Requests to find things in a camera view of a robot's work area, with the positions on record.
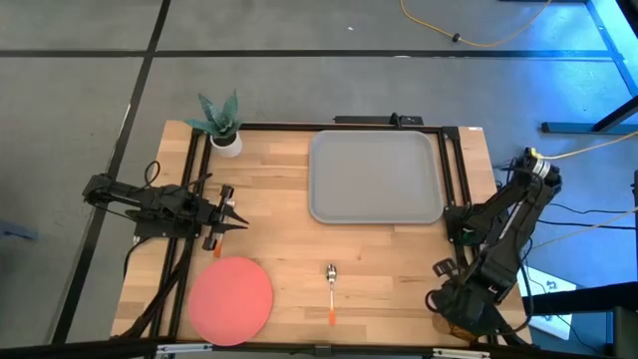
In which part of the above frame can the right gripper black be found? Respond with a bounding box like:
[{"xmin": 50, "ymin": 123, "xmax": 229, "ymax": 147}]
[{"xmin": 425, "ymin": 257, "xmax": 502, "ymax": 343}]

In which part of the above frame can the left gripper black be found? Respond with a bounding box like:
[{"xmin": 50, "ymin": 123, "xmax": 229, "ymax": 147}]
[{"xmin": 198, "ymin": 184, "xmax": 249, "ymax": 251}]

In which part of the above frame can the pink round plate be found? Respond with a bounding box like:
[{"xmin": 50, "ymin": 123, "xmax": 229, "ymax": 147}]
[{"xmin": 187, "ymin": 255, "xmax": 274, "ymax": 347}]

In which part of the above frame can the orange-handled metal spoon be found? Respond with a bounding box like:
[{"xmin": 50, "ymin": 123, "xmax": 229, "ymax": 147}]
[{"xmin": 325, "ymin": 263, "xmax": 339, "ymax": 327}]

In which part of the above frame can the grey plastic tray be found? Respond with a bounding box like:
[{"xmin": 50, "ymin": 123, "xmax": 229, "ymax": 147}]
[{"xmin": 307, "ymin": 129, "xmax": 446, "ymax": 225}]

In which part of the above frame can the white plant pot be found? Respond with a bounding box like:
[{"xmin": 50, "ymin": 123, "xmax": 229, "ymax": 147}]
[{"xmin": 209, "ymin": 130, "xmax": 244, "ymax": 160}]

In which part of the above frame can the white printed sheet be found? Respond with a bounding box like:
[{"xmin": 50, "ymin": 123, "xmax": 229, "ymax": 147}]
[{"xmin": 515, "ymin": 263, "xmax": 579, "ymax": 341}]

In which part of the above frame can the green spiky plant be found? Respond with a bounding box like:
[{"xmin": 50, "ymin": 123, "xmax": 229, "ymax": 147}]
[{"xmin": 183, "ymin": 89, "xmax": 244, "ymax": 140}]

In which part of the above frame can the black slanted beam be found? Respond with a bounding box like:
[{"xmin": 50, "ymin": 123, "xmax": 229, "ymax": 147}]
[{"xmin": 521, "ymin": 281, "xmax": 638, "ymax": 316}]

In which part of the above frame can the silver frame bracket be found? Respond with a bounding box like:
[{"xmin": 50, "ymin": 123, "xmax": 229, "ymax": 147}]
[
  {"xmin": 156, "ymin": 342, "xmax": 214, "ymax": 356},
  {"xmin": 431, "ymin": 347, "xmax": 492, "ymax": 359}
]

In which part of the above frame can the black aluminium table frame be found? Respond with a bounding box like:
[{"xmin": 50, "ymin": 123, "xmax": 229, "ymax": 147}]
[{"xmin": 117, "ymin": 122, "xmax": 532, "ymax": 350}]

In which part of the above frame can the beige slanting cable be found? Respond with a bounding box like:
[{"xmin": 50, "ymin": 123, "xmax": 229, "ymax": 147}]
[{"xmin": 527, "ymin": 205, "xmax": 638, "ymax": 251}]

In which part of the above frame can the black floor cable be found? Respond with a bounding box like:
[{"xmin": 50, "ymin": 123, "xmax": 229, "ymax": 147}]
[{"xmin": 535, "ymin": 201, "xmax": 638, "ymax": 231}]

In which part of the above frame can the black bar mount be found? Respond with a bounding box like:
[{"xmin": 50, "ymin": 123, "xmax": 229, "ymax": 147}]
[{"xmin": 333, "ymin": 113, "xmax": 425, "ymax": 127}]

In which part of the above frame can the yellow hanging cable with plug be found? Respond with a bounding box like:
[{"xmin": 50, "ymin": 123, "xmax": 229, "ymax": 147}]
[{"xmin": 528, "ymin": 130, "xmax": 638, "ymax": 162}]

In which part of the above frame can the blue table frame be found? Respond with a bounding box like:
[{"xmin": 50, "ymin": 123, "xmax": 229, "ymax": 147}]
[{"xmin": 540, "ymin": 0, "xmax": 638, "ymax": 136}]

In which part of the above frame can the yellow floor cable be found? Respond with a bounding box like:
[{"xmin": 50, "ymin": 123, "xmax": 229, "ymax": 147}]
[{"xmin": 398, "ymin": 0, "xmax": 554, "ymax": 50}]

